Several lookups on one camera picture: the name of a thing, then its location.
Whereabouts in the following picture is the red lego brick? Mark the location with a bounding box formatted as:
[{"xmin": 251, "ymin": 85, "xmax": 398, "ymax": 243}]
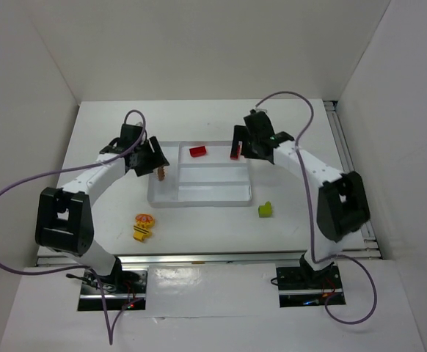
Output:
[
  {"xmin": 230, "ymin": 144, "xmax": 241, "ymax": 160},
  {"xmin": 189, "ymin": 146, "xmax": 207, "ymax": 158}
]

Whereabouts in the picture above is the aluminium right side rail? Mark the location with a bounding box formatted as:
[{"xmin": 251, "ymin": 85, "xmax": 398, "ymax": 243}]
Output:
[{"xmin": 323, "ymin": 99, "xmax": 382, "ymax": 260}]

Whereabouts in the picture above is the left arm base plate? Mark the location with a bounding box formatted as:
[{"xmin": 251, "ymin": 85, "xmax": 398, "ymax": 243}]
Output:
[{"xmin": 66, "ymin": 269, "xmax": 148, "ymax": 312}]

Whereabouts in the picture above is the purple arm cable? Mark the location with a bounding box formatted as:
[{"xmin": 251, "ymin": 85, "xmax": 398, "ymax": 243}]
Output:
[
  {"xmin": 0, "ymin": 109, "xmax": 148, "ymax": 346},
  {"xmin": 252, "ymin": 91, "xmax": 379, "ymax": 325}
]

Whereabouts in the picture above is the aluminium front rail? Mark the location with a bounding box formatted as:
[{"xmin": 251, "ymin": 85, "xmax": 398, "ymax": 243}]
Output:
[{"xmin": 35, "ymin": 249, "xmax": 310, "ymax": 268}]

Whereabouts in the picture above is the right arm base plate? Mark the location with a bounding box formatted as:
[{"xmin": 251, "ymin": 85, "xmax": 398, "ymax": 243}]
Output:
[{"xmin": 270, "ymin": 265, "xmax": 346, "ymax": 308}]

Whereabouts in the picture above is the white divided sorting tray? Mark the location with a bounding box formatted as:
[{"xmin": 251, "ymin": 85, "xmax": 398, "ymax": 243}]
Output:
[{"xmin": 147, "ymin": 141, "xmax": 252, "ymax": 208}]

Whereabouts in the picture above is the aluminium rail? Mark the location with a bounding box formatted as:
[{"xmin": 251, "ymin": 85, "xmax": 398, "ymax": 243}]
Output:
[
  {"xmin": 35, "ymin": 249, "xmax": 310, "ymax": 268},
  {"xmin": 323, "ymin": 99, "xmax": 382, "ymax": 260}
]

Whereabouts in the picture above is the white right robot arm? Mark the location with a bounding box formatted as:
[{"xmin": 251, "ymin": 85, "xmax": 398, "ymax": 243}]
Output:
[{"xmin": 230, "ymin": 110, "xmax": 370, "ymax": 282}]

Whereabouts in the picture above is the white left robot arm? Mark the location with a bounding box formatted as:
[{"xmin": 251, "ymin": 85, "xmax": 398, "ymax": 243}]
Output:
[{"xmin": 35, "ymin": 123, "xmax": 169, "ymax": 287}]

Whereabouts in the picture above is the brown lego plate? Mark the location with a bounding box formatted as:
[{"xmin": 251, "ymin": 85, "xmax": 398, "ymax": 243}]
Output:
[{"xmin": 156, "ymin": 166, "xmax": 167, "ymax": 182}]

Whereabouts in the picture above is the yellow orange lego stack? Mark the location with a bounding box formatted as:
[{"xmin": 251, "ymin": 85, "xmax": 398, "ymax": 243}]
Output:
[{"xmin": 133, "ymin": 213, "xmax": 156, "ymax": 243}]

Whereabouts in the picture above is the green lego piece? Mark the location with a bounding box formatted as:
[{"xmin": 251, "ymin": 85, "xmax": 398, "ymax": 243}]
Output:
[{"xmin": 258, "ymin": 202, "xmax": 273, "ymax": 218}]

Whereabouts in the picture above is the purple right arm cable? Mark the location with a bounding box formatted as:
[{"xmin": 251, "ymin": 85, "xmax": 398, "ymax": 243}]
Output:
[{"xmin": 252, "ymin": 91, "xmax": 379, "ymax": 325}]

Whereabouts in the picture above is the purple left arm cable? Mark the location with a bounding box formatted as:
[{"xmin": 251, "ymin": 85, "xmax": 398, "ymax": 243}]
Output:
[{"xmin": 0, "ymin": 109, "xmax": 148, "ymax": 346}]

